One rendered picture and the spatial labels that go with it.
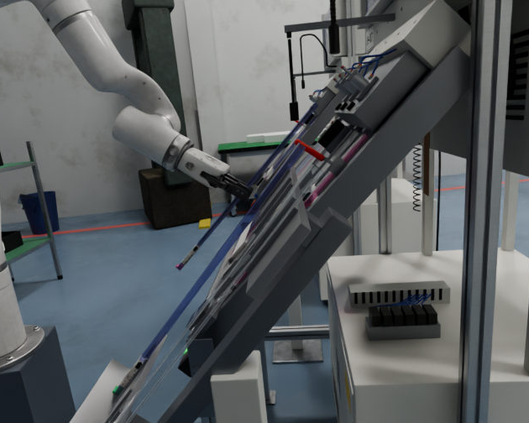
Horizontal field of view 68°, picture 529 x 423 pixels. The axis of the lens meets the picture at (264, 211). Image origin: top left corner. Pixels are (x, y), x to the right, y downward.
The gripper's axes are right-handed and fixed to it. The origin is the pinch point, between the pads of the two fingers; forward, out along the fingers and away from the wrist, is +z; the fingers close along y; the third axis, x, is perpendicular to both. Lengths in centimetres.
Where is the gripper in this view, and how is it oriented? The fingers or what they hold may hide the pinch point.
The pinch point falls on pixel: (242, 190)
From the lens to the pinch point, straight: 91.4
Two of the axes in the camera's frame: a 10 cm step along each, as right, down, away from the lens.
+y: 0.7, -2.5, 9.7
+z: 8.7, 5.0, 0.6
